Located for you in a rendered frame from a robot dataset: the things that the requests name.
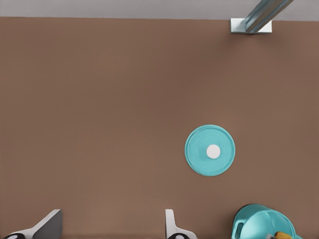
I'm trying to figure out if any silver frame post with foot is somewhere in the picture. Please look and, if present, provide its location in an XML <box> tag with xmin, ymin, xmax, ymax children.
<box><xmin>230</xmin><ymin>0</ymin><xmax>295</xmax><ymax>35</ymax></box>

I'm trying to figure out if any teal pot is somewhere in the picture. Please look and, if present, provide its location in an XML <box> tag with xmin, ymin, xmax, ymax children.
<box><xmin>231</xmin><ymin>204</ymin><xmax>304</xmax><ymax>239</ymax></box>

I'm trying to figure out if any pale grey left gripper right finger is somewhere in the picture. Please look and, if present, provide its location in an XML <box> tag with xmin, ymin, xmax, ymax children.
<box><xmin>165</xmin><ymin>209</ymin><xmax>198</xmax><ymax>239</ymax></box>

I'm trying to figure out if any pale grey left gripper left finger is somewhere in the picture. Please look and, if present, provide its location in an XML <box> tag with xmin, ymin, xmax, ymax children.
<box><xmin>0</xmin><ymin>209</ymin><xmax>63</xmax><ymax>239</ymax></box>

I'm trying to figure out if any teal pot lid white knob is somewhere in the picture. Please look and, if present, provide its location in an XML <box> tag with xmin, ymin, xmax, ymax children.
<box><xmin>184</xmin><ymin>124</ymin><xmax>236</xmax><ymax>177</ymax></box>

